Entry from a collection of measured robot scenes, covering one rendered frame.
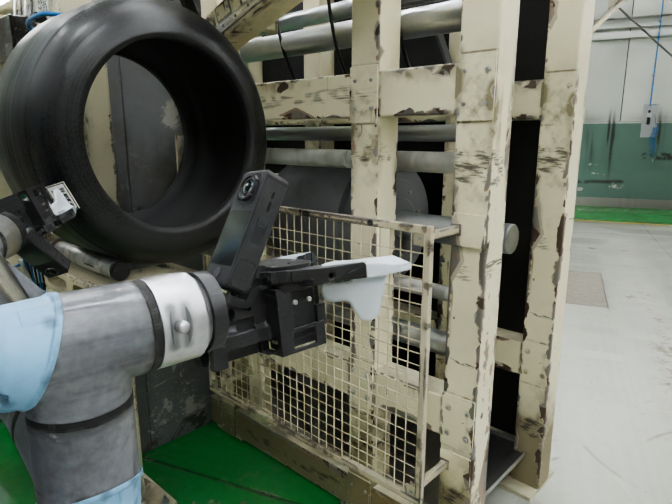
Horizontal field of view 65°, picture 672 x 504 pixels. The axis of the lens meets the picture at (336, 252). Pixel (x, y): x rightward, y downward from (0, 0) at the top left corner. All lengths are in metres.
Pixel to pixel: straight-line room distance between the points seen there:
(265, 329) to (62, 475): 0.19
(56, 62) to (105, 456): 0.87
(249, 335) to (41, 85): 0.80
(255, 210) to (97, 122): 1.18
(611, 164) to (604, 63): 1.68
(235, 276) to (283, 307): 0.05
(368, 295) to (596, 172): 9.73
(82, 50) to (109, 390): 0.85
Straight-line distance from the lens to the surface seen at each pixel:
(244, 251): 0.46
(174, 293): 0.43
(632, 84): 10.30
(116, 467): 0.45
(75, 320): 0.41
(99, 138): 1.61
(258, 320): 0.49
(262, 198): 0.47
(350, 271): 0.48
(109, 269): 1.25
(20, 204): 1.03
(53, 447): 0.44
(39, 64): 1.19
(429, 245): 1.16
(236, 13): 1.60
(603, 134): 10.17
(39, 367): 0.40
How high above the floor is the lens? 1.19
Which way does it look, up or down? 12 degrees down
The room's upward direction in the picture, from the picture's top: straight up
